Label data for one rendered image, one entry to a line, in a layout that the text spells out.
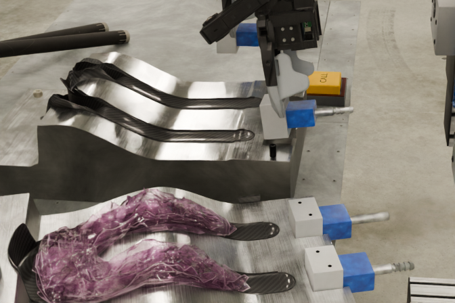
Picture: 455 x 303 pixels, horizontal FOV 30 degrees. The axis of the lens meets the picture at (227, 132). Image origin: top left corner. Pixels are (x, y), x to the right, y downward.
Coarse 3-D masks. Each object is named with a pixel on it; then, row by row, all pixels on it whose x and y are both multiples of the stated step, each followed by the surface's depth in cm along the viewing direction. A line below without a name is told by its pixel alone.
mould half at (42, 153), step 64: (128, 64) 143; (0, 128) 140; (64, 128) 124; (192, 128) 132; (256, 128) 129; (0, 192) 132; (64, 192) 130; (128, 192) 128; (192, 192) 126; (256, 192) 124
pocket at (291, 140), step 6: (294, 132) 128; (282, 138) 130; (288, 138) 129; (294, 138) 129; (264, 144) 127; (276, 144) 130; (282, 144) 130; (288, 144) 130; (294, 144) 127; (294, 150) 126
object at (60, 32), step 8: (88, 24) 185; (96, 24) 186; (104, 24) 187; (48, 32) 177; (56, 32) 178; (64, 32) 179; (72, 32) 180; (80, 32) 182; (88, 32) 183; (8, 40) 170; (16, 40) 171
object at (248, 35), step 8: (240, 24) 152; (248, 24) 151; (256, 24) 151; (240, 32) 149; (248, 32) 149; (256, 32) 148; (224, 40) 150; (232, 40) 149; (240, 40) 149; (248, 40) 149; (256, 40) 149; (224, 48) 150; (232, 48) 150
